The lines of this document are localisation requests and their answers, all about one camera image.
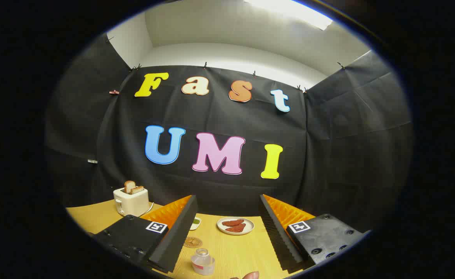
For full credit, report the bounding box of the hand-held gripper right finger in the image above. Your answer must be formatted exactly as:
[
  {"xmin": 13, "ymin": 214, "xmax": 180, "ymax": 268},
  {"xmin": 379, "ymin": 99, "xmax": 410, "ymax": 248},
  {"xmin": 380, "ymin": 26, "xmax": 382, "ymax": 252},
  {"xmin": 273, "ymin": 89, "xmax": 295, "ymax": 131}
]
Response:
[{"xmin": 259, "ymin": 194, "xmax": 371, "ymax": 272}]

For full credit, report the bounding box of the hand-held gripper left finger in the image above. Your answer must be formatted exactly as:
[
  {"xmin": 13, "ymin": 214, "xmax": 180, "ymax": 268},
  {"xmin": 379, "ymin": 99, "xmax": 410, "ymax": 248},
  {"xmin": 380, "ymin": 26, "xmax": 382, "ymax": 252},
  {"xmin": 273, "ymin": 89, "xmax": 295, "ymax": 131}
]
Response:
[{"xmin": 90, "ymin": 195, "xmax": 199, "ymax": 274}]

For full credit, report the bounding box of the clear juice bottle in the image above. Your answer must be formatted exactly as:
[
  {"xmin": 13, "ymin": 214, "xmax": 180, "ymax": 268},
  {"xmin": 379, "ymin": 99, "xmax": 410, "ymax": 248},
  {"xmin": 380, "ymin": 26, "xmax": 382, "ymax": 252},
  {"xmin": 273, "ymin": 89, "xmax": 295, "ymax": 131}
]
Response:
[{"xmin": 191, "ymin": 248, "xmax": 215, "ymax": 276}]

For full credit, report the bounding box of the white round plate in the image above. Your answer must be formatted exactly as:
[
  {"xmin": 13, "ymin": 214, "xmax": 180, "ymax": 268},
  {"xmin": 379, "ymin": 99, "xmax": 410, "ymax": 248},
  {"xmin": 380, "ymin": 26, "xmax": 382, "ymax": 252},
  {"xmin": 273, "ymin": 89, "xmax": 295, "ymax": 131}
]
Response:
[{"xmin": 217, "ymin": 217, "xmax": 255, "ymax": 236}]

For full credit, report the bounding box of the wooden table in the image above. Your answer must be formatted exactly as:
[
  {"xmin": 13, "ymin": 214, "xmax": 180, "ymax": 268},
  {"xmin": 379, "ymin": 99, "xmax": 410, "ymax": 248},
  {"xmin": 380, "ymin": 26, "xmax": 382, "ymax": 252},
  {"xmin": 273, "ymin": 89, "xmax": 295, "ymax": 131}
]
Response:
[{"xmin": 65, "ymin": 200, "xmax": 317, "ymax": 279}]

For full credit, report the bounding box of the cream toaster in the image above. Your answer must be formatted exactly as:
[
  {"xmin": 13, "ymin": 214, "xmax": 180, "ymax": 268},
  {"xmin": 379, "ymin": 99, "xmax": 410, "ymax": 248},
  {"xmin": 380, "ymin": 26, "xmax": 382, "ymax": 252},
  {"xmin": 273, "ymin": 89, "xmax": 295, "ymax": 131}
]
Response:
[{"xmin": 113, "ymin": 187, "xmax": 150, "ymax": 217}]

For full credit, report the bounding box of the black backdrop cloth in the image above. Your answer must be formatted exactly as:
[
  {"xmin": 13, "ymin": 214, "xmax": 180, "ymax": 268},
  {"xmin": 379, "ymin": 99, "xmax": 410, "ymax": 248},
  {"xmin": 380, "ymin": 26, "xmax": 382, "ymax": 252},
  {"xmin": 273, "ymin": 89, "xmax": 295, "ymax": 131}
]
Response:
[{"xmin": 44, "ymin": 33, "xmax": 413, "ymax": 233}]

